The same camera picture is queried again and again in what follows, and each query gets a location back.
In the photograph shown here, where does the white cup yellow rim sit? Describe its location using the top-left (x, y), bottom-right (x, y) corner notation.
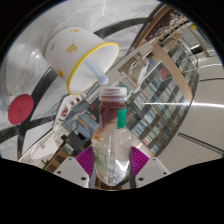
top-left (44, 27), bottom-right (120, 96)

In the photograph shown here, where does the tall bookshelf unit with books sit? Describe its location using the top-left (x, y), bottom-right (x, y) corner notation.
top-left (128, 33), bottom-right (201, 158)

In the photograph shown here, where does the flat round red coaster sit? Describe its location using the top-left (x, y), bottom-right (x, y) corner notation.
top-left (7, 93), bottom-right (35, 126)

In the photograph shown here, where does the light blue spoon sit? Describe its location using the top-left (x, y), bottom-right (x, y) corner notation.
top-left (83, 58), bottom-right (110, 85)

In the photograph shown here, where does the brown model on wooden board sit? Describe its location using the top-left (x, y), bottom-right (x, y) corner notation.
top-left (143, 6), bottom-right (189, 43)

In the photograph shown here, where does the clear plastic bottle white cap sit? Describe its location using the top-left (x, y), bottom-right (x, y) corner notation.
top-left (90, 86), bottom-right (134, 187)

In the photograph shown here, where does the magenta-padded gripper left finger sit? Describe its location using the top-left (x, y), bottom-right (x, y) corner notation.
top-left (53, 145), bottom-right (98, 190)

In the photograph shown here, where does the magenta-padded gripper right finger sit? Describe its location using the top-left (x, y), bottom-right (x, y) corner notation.
top-left (128, 145), bottom-right (172, 190)

